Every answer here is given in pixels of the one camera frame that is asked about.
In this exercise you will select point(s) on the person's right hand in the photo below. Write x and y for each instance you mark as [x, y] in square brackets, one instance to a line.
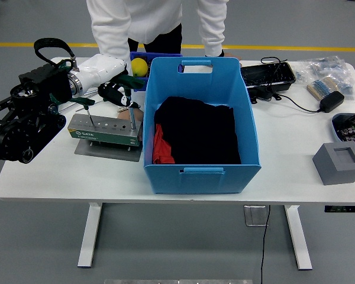
[137, 114]

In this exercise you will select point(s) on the person's left hand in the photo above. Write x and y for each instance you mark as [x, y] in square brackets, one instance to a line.
[232, 55]

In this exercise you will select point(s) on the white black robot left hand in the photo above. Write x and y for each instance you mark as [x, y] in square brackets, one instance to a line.
[103, 69]

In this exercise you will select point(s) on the grey metal hex key stand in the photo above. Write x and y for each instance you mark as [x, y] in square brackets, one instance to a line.
[106, 137]

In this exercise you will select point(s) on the large light blue box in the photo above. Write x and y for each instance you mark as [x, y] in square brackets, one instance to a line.
[201, 183]

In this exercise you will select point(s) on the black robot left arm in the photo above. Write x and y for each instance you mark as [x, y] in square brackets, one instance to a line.
[17, 130]

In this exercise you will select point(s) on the grey cube box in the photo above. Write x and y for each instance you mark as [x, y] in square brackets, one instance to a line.
[331, 171]

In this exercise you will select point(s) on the black rectangular tray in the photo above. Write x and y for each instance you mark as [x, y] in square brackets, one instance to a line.
[266, 74]

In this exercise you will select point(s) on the red cloth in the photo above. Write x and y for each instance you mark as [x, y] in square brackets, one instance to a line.
[161, 148]

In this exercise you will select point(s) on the black plug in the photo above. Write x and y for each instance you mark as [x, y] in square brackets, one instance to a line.
[264, 94]

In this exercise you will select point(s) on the small dark blue bin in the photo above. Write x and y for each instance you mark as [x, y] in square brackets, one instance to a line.
[162, 54]

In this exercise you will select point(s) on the black cloth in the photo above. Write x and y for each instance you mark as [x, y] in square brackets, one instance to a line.
[201, 130]

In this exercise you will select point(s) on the person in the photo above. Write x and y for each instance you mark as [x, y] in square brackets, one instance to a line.
[154, 20]

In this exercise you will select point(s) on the bundle of taped resistors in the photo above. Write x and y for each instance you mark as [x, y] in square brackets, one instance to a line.
[319, 87]

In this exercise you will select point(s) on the clear plastic parts bags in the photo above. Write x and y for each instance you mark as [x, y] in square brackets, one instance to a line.
[328, 68]

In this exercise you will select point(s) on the black power adapter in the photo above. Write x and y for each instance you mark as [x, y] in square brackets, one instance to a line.
[331, 101]

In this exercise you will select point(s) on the light blue bowl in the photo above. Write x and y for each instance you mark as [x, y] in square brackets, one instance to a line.
[335, 125]

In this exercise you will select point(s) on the white table leg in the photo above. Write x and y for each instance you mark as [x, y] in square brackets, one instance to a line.
[90, 233]
[298, 236]

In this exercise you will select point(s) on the pile of electronic parts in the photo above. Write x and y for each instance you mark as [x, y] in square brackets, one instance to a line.
[352, 130]

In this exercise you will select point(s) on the metal floor plate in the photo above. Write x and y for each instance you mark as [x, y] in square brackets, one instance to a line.
[254, 216]

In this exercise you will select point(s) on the black table control panel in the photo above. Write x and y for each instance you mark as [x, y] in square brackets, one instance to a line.
[343, 209]

